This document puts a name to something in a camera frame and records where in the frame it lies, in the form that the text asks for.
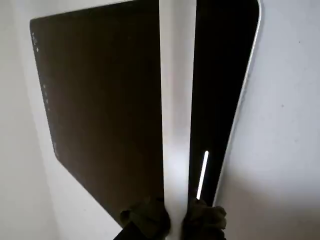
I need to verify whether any dark padded gripper finger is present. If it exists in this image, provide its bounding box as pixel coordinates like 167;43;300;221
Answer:
112;196;172;240
180;198;227;240

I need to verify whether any white apple pencil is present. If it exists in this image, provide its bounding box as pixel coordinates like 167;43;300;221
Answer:
158;0;197;240

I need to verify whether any black glass cooktop panel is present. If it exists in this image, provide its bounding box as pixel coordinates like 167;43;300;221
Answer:
29;0;263;229

